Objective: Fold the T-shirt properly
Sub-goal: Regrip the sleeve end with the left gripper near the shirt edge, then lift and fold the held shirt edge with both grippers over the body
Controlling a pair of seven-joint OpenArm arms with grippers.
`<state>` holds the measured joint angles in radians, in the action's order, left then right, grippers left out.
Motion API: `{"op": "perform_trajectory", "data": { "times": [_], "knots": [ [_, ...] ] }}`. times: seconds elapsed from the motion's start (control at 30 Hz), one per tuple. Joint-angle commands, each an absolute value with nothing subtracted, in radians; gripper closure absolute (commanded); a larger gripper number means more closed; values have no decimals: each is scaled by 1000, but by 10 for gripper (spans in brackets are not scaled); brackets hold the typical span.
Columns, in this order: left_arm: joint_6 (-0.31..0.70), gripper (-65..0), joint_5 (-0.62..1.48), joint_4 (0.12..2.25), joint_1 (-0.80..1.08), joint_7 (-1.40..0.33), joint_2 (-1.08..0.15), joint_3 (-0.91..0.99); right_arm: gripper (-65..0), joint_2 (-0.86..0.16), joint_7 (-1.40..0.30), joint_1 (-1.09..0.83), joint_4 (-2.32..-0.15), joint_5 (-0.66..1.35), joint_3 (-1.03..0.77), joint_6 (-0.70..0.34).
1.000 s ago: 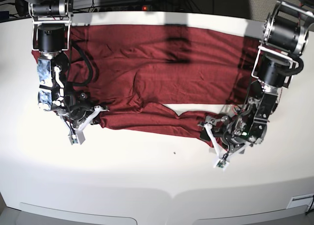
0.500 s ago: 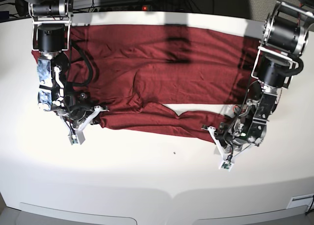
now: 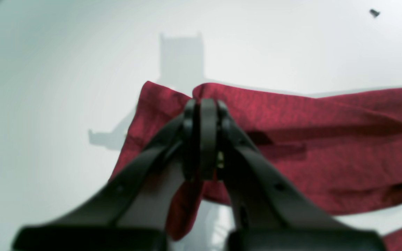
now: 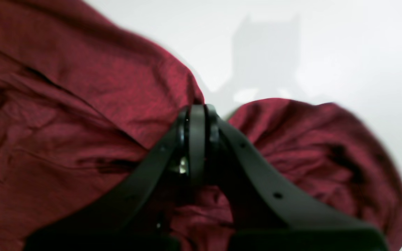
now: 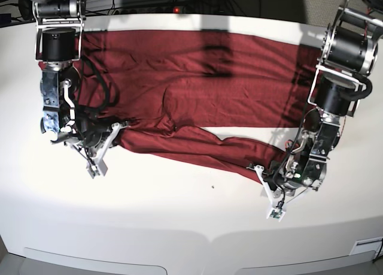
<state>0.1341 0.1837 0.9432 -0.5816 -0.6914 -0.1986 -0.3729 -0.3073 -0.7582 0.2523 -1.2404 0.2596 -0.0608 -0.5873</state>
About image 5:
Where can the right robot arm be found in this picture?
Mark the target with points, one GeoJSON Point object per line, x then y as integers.
{"type": "Point", "coordinates": [60, 27]}

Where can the dark red long-sleeve shirt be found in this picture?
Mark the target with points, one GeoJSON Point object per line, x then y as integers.
{"type": "Point", "coordinates": [172, 86]}

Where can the grey right table tray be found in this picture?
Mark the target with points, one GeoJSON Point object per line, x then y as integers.
{"type": "Point", "coordinates": [312, 267]}

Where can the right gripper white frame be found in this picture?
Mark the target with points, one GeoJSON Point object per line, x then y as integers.
{"type": "Point", "coordinates": [95, 142]}

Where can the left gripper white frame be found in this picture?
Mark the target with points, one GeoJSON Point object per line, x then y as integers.
{"type": "Point", "coordinates": [283, 188]}

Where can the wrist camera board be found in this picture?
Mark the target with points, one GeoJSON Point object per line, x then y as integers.
{"type": "Point", "coordinates": [275, 214]}
{"type": "Point", "coordinates": [93, 171]}

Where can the white label plate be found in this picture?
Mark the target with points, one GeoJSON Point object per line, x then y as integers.
{"type": "Point", "coordinates": [367, 245]}

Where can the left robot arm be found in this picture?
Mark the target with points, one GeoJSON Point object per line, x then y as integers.
{"type": "Point", "coordinates": [348, 54]}

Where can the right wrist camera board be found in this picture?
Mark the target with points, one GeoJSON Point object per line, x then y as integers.
{"type": "Point", "coordinates": [93, 171]}

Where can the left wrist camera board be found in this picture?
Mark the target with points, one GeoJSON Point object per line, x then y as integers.
{"type": "Point", "coordinates": [275, 214]}

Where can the power strip with red light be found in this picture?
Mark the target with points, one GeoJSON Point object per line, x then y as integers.
{"type": "Point", "coordinates": [148, 10]}

